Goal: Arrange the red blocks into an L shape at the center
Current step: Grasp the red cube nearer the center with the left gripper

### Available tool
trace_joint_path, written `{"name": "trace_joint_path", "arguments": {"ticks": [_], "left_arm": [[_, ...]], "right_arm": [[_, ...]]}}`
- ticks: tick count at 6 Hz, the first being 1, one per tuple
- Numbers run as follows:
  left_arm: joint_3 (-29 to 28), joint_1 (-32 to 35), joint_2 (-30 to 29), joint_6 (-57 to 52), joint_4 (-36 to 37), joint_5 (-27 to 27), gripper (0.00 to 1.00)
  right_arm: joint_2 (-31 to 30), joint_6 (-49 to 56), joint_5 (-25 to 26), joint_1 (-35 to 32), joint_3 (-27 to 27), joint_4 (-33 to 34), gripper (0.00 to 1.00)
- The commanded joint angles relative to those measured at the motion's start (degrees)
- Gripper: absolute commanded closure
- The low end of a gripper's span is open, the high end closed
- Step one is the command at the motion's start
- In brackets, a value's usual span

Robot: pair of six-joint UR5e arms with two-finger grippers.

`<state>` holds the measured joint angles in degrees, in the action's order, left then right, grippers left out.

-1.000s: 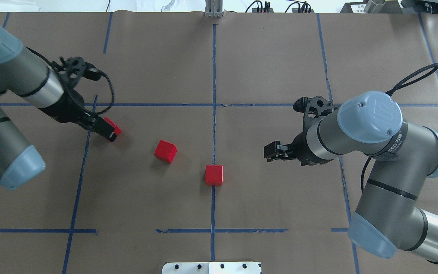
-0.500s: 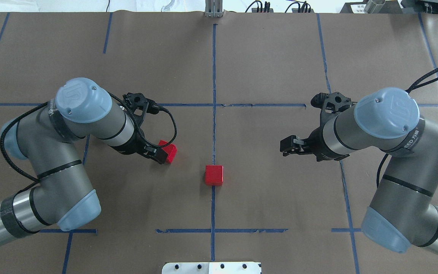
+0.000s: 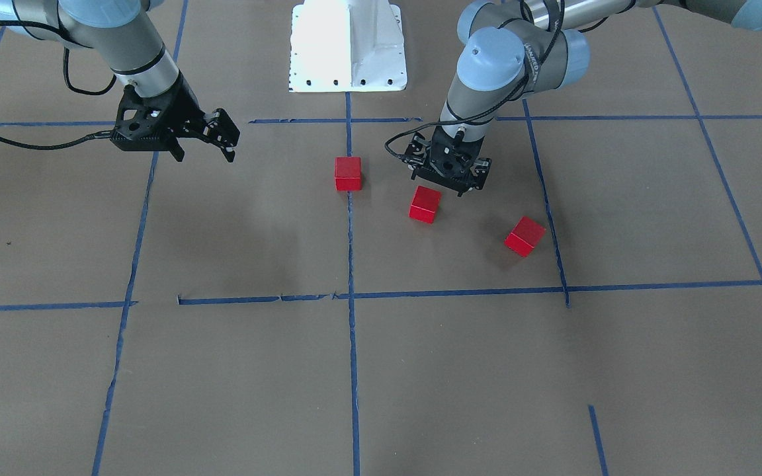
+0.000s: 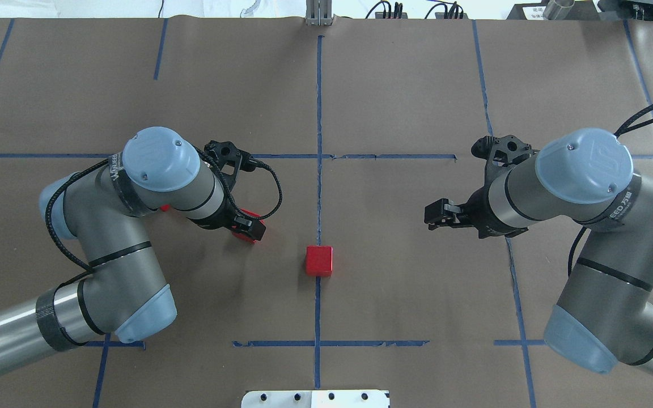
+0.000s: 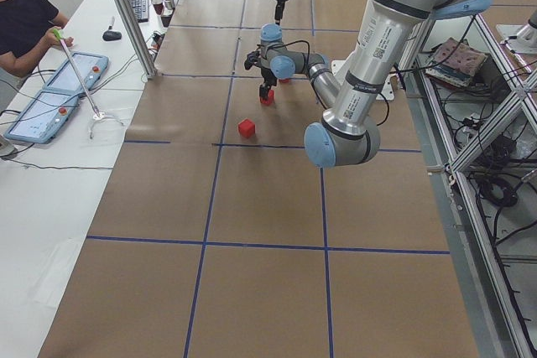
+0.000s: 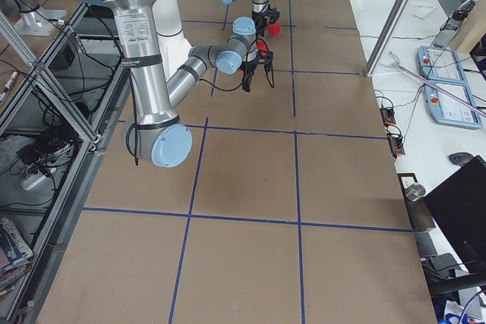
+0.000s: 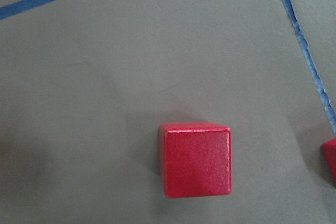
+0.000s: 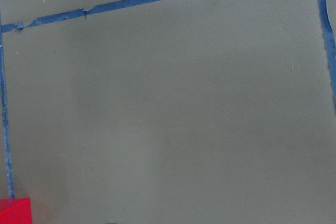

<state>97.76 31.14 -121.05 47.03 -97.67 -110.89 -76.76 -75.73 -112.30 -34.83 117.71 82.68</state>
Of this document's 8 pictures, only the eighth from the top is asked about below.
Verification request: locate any red block picked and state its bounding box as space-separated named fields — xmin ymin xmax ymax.
xmin=0 ymin=198 xmax=33 ymax=224

